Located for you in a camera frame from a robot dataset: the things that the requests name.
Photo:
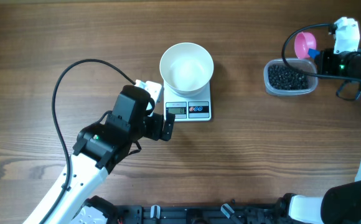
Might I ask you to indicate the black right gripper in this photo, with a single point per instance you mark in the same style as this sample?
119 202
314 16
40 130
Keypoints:
325 61

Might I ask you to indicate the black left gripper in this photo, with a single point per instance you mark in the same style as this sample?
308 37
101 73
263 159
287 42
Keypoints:
156 133

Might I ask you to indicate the pink scoop blue handle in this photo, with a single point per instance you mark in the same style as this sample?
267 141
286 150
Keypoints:
305 46

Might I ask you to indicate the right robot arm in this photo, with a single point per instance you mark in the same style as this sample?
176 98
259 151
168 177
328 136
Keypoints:
341 204

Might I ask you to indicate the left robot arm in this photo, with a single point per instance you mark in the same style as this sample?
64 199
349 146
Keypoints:
100 147

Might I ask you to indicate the white digital kitchen scale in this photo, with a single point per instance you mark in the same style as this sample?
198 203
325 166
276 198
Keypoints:
188 108

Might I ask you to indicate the white bowl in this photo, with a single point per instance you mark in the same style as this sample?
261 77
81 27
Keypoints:
186 68

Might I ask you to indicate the black beans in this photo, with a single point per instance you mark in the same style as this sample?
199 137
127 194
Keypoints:
282 78

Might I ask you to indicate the clear plastic container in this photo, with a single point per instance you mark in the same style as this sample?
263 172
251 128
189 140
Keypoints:
312 82

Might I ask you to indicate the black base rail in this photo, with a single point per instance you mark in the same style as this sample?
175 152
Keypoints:
98 210

